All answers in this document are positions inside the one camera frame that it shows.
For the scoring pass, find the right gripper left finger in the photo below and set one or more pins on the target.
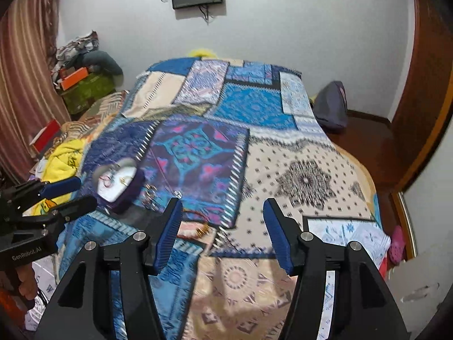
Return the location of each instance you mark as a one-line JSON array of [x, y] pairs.
[[81, 307]]

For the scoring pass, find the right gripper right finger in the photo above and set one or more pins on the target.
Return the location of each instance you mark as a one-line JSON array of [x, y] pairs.
[[363, 306]]

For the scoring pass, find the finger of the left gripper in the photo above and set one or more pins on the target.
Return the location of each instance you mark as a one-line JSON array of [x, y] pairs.
[[60, 188], [69, 211]]

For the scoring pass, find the left hand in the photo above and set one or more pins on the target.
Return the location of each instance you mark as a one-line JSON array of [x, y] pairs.
[[28, 286]]

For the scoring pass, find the yellow cartoon blanket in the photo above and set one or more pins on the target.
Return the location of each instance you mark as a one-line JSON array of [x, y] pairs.
[[63, 163]]

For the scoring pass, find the red flat box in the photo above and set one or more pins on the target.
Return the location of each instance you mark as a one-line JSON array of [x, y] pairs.
[[45, 138]]

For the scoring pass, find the white cabinet with stickers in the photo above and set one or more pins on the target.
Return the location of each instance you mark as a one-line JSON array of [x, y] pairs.
[[419, 286]]

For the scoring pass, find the purple heart-shaped tin box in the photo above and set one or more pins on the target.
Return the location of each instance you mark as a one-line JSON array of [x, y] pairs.
[[118, 184]]

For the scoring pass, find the pink slipper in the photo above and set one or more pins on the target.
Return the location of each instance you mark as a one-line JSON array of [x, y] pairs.
[[397, 246]]

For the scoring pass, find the striped red brown curtain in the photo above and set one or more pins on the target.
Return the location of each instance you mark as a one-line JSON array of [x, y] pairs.
[[28, 97]]

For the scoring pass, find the green patterned storage box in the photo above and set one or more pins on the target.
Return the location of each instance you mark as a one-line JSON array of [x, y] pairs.
[[82, 95]]

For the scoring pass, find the orange shoe box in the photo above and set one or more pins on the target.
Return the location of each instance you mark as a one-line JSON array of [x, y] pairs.
[[74, 78]]

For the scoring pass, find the pile of printed clothes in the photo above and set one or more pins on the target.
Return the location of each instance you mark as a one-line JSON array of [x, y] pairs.
[[68, 54]]

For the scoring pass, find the patchwork patterned bedspread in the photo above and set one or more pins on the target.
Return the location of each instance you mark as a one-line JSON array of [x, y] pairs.
[[224, 135]]

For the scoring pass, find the yellow round object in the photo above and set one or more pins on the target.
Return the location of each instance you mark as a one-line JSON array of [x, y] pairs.
[[202, 53]]

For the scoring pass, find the grey purple backpack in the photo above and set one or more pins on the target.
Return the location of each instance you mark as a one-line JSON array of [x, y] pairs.
[[330, 107]]

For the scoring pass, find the brown wooden door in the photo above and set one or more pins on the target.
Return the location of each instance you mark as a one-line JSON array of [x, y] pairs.
[[425, 107]]

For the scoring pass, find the silver ring keychain cluster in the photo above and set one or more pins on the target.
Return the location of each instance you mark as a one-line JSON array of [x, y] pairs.
[[148, 199]]

